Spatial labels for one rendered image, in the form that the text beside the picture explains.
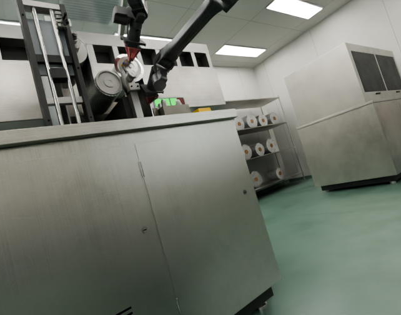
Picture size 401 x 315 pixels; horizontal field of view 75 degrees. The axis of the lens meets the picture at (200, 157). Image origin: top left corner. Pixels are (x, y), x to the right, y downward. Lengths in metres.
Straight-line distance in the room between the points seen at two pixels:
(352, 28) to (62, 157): 5.22
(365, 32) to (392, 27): 0.37
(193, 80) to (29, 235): 1.52
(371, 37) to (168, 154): 4.79
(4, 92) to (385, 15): 5.10
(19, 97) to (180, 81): 0.98
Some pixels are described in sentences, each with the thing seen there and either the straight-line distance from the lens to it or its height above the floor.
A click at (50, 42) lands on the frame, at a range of 1.24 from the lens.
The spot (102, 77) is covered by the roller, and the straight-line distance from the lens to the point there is 1.34.
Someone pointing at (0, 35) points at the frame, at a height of 1.59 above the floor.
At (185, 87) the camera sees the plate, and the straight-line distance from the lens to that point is 1.96.
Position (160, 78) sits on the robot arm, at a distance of 1.20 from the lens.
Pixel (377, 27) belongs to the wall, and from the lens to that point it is 5.46.
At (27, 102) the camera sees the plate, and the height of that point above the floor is 1.23.
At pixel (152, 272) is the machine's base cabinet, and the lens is 0.95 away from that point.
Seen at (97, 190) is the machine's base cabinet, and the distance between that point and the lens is 0.89.
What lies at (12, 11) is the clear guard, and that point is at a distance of 1.80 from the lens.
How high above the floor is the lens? 0.63
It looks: 4 degrees up
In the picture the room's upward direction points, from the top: 16 degrees counter-clockwise
